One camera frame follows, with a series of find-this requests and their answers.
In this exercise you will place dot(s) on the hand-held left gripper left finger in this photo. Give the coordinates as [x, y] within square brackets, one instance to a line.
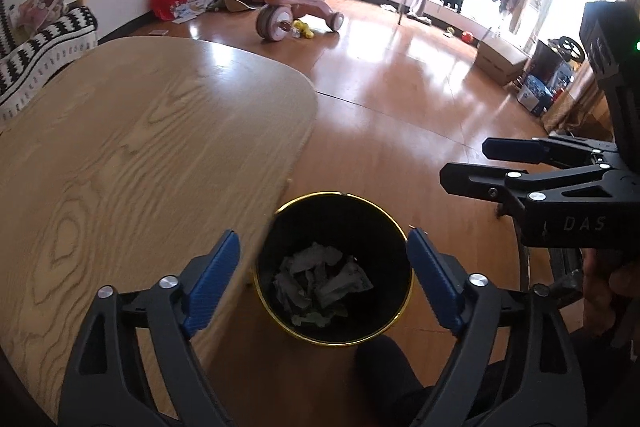
[210, 287]

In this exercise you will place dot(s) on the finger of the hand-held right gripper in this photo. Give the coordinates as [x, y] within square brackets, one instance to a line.
[510, 150]
[475, 179]

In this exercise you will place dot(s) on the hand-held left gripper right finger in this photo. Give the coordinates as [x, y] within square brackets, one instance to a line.
[435, 282]

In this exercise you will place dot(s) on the black bin with gold rim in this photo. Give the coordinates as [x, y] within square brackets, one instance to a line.
[380, 247]

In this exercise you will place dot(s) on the paper scraps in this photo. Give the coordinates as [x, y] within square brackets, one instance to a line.
[292, 292]

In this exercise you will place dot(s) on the white tissue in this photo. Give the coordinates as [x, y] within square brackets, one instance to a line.
[347, 282]

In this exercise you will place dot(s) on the person's right hand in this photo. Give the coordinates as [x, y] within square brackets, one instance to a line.
[615, 292]

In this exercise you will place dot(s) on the blue printed box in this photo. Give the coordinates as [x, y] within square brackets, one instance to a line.
[532, 94]

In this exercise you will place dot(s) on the cardboard box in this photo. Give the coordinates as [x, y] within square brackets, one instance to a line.
[500, 59]

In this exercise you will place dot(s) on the person's dark trouser leg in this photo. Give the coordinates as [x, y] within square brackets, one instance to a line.
[390, 377]

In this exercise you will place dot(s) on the red ball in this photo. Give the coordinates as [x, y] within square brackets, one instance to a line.
[467, 37]

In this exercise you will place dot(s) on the yellow toy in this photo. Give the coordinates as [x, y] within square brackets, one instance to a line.
[302, 29]

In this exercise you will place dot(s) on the scattered papers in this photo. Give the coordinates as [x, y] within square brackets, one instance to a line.
[192, 7]

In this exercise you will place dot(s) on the cardboard piece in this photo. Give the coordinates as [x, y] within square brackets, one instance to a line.
[237, 4]

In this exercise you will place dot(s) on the pink printed cushion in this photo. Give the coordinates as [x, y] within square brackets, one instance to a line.
[42, 2]

